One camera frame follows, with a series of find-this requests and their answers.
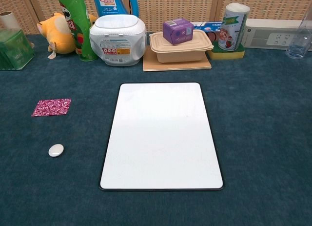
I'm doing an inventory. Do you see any magenta patterned card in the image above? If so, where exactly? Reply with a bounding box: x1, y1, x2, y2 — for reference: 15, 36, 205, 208
31, 98, 72, 117

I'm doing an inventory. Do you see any white smooth oval pebble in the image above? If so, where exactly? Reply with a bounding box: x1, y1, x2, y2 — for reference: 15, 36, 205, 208
48, 144, 65, 159

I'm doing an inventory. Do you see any white rectangular board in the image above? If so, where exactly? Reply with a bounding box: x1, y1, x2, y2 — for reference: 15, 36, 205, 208
99, 82, 224, 191

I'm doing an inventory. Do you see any brown kraft notebook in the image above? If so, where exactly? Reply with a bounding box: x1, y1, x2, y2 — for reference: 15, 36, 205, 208
142, 45, 212, 72

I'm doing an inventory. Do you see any beige lidded food container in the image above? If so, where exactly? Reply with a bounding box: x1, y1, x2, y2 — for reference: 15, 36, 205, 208
149, 29, 215, 64

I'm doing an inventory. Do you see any white wet wipes tub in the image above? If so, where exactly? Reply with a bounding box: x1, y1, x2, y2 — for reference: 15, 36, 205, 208
89, 14, 147, 66

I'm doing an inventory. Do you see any purple carton box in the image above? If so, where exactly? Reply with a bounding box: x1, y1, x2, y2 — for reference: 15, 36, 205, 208
162, 18, 195, 45

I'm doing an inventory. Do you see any yellow green sponge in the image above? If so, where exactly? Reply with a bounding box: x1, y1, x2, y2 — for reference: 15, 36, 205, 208
206, 38, 246, 61

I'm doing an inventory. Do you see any dark red round object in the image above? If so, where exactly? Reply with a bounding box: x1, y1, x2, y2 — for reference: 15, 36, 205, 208
206, 32, 219, 43

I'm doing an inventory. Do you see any blue white foil box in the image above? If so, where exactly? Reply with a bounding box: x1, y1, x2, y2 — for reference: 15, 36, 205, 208
190, 21, 223, 33

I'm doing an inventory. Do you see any white green wipes canister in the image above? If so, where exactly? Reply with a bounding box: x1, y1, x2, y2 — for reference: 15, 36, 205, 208
217, 2, 251, 52

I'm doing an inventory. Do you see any blue detergent bottle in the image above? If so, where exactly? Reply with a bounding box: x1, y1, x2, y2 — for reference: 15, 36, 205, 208
93, 0, 139, 19

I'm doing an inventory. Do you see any green Pringles can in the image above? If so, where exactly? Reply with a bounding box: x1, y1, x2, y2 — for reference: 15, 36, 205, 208
56, 0, 98, 62

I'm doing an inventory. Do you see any orange plush toy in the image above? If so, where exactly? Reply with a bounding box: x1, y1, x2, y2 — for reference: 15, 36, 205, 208
37, 12, 98, 60

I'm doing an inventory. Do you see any white power strip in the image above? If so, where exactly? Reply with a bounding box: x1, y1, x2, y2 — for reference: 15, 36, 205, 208
240, 18, 312, 51

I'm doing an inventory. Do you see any clear plastic water bottle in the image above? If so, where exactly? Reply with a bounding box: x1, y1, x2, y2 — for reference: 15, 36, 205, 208
285, 0, 312, 60

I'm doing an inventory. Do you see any cardboard paper tube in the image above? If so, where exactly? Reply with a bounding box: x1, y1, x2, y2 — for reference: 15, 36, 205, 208
0, 11, 20, 31

